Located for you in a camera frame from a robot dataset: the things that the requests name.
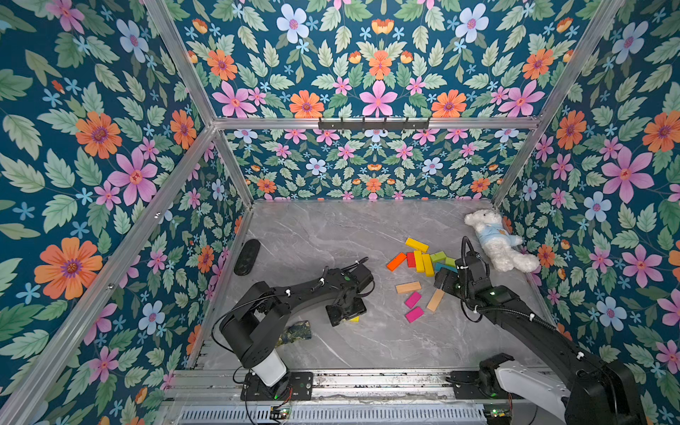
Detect natural wood block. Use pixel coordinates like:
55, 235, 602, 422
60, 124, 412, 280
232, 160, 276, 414
426, 289, 446, 313
395, 282, 421, 294

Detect magenta block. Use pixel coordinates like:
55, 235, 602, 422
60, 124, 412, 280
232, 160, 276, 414
405, 291, 421, 309
405, 306, 424, 323

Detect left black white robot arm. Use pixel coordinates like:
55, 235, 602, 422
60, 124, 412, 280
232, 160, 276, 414
218, 260, 375, 391

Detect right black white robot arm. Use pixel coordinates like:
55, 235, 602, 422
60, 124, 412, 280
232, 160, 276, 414
435, 257, 647, 424

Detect teal block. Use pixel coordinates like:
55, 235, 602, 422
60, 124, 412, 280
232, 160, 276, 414
434, 263, 457, 273

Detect light green block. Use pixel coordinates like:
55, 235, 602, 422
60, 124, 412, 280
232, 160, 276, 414
430, 251, 447, 263

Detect floral fabric pouch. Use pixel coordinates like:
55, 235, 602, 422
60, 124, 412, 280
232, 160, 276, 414
276, 321, 313, 347

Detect white teddy bear plush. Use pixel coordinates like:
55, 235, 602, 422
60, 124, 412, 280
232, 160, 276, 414
464, 209, 540, 274

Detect yellow upright block right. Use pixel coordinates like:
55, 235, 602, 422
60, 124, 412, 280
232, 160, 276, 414
423, 254, 435, 277

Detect yellow upright block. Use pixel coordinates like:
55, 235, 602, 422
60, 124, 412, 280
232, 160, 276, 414
423, 254, 435, 277
414, 251, 425, 273

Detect yellow upright block left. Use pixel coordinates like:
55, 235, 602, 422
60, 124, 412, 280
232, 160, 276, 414
414, 251, 425, 273

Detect yellow block at pile top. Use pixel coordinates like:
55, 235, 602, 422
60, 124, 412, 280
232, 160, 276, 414
405, 238, 430, 253

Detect orange block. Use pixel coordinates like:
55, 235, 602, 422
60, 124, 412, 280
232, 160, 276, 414
386, 253, 407, 272

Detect black oval remote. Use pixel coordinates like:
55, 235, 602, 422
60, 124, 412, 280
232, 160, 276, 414
234, 239, 261, 276

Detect white vented strip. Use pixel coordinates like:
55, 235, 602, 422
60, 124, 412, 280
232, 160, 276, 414
179, 405, 487, 424

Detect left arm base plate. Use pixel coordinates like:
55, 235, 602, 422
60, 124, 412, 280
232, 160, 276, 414
240, 372, 315, 403

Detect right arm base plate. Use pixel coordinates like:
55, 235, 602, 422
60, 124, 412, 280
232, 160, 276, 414
446, 370, 522, 400

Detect metal hook rail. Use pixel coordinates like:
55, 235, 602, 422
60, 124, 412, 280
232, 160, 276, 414
317, 117, 430, 131

